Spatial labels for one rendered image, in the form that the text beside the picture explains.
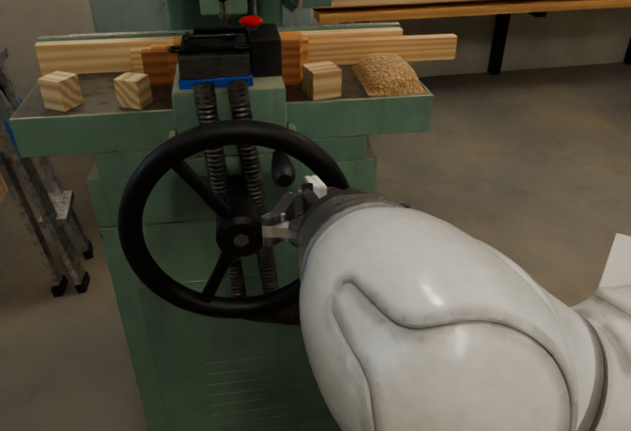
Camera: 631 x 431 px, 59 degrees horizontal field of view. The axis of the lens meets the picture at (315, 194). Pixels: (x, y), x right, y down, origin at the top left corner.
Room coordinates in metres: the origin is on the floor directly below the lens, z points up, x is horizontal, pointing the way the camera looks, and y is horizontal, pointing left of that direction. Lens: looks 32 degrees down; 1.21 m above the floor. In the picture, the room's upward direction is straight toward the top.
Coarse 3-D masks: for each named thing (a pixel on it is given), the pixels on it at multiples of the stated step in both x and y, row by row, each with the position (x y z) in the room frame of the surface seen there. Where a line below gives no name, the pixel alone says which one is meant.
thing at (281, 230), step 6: (282, 216) 0.38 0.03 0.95; (282, 222) 0.38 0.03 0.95; (288, 222) 0.38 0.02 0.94; (264, 228) 0.37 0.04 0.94; (270, 228) 0.37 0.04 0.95; (276, 228) 0.37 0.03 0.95; (282, 228) 0.37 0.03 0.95; (264, 234) 0.37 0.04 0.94; (270, 234) 0.37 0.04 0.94; (276, 234) 0.37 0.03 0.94; (282, 234) 0.37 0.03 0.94; (288, 234) 0.36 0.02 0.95; (294, 234) 0.36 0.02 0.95; (282, 240) 0.38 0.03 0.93
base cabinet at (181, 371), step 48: (192, 240) 0.73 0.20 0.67; (288, 240) 0.75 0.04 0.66; (144, 288) 0.71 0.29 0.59; (192, 288) 0.72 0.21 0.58; (144, 336) 0.71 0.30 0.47; (192, 336) 0.72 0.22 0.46; (240, 336) 0.73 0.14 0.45; (288, 336) 0.75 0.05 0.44; (144, 384) 0.71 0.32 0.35; (192, 384) 0.72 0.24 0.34; (240, 384) 0.73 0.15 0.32; (288, 384) 0.75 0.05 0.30
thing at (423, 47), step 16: (144, 48) 0.88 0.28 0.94; (320, 48) 0.91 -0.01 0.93; (336, 48) 0.92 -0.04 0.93; (352, 48) 0.92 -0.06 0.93; (368, 48) 0.93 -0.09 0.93; (384, 48) 0.93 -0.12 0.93; (400, 48) 0.93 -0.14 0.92; (416, 48) 0.94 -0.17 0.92; (432, 48) 0.94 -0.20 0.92; (448, 48) 0.95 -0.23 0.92; (336, 64) 0.92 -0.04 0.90; (352, 64) 0.92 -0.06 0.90
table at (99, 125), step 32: (32, 96) 0.78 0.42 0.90; (96, 96) 0.78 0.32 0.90; (160, 96) 0.78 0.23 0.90; (288, 96) 0.78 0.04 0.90; (352, 96) 0.78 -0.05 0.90; (384, 96) 0.78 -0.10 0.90; (416, 96) 0.78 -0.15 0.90; (32, 128) 0.70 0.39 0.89; (64, 128) 0.70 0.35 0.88; (96, 128) 0.71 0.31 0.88; (128, 128) 0.72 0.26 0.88; (160, 128) 0.72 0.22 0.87; (288, 128) 0.73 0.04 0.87; (320, 128) 0.76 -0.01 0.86; (352, 128) 0.76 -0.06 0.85; (384, 128) 0.77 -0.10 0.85; (416, 128) 0.78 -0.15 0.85; (192, 160) 0.64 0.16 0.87
